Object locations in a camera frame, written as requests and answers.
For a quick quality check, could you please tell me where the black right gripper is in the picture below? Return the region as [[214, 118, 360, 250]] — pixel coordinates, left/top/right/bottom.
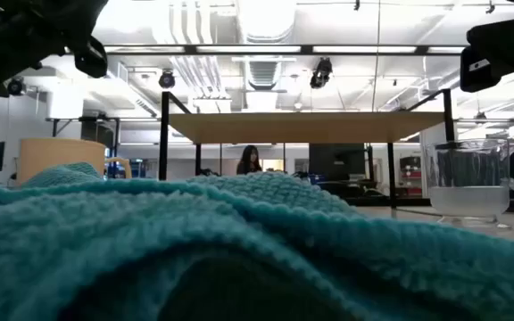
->
[[465, 17, 514, 78]]

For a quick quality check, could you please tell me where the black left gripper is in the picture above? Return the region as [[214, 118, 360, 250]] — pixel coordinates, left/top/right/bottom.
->
[[37, 0, 110, 50]]

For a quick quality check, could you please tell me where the orange ceramic mug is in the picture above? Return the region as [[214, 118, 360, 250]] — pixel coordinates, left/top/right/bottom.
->
[[15, 136, 132, 187]]

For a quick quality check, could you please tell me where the clear glass mug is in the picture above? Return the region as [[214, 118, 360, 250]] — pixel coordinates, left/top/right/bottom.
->
[[425, 138, 514, 231]]

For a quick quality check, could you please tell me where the wooden shelf with black legs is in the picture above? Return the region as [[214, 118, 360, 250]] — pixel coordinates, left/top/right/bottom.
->
[[157, 87, 458, 219]]

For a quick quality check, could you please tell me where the black overhead light bar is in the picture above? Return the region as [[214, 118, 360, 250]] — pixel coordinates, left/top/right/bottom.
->
[[103, 43, 468, 56]]

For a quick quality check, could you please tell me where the red storage rack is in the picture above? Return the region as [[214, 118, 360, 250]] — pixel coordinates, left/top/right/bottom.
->
[[398, 155, 423, 197]]

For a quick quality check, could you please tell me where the large black screen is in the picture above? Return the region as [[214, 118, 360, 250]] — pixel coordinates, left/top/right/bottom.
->
[[308, 143, 368, 182]]

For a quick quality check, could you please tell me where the person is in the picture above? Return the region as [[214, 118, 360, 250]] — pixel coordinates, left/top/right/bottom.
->
[[236, 144, 263, 176]]

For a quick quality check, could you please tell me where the teal knitted cloth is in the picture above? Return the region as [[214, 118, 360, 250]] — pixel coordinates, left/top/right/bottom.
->
[[0, 160, 514, 321]]

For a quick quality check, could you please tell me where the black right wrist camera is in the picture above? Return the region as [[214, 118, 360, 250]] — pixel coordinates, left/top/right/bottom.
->
[[459, 44, 514, 94]]

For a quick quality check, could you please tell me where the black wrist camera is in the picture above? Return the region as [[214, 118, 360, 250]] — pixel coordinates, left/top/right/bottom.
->
[[72, 35, 109, 79], [459, 44, 514, 94]]

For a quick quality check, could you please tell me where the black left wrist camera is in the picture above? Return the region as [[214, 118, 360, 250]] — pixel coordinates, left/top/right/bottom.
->
[[72, 35, 109, 79]]

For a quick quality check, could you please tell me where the black hanging camera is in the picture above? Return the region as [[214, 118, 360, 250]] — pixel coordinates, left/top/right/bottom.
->
[[5, 76, 26, 97], [309, 56, 334, 90], [157, 69, 177, 90]]

